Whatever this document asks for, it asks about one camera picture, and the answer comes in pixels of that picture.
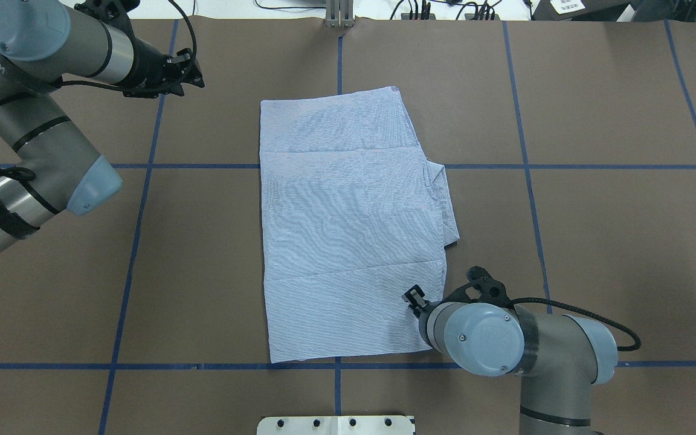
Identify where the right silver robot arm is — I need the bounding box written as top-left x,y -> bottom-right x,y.
404,285 -> 619,434

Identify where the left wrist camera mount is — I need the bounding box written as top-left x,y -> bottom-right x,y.
74,0 -> 141,23

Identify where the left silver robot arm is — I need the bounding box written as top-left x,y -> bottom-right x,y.
0,1 -> 205,253

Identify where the light blue striped shirt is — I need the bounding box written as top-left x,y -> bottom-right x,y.
259,86 -> 460,364

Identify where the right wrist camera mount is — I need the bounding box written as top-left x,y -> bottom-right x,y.
442,265 -> 514,309

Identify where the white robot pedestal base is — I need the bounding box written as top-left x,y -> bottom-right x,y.
256,415 -> 416,434

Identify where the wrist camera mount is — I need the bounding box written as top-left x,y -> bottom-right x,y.
74,0 -> 141,23
442,265 -> 514,309

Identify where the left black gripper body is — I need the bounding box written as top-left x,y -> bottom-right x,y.
124,39 -> 179,98

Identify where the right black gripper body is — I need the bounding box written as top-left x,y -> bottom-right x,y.
417,300 -> 442,349

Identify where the aluminium frame post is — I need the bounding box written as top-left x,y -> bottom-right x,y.
325,0 -> 355,28

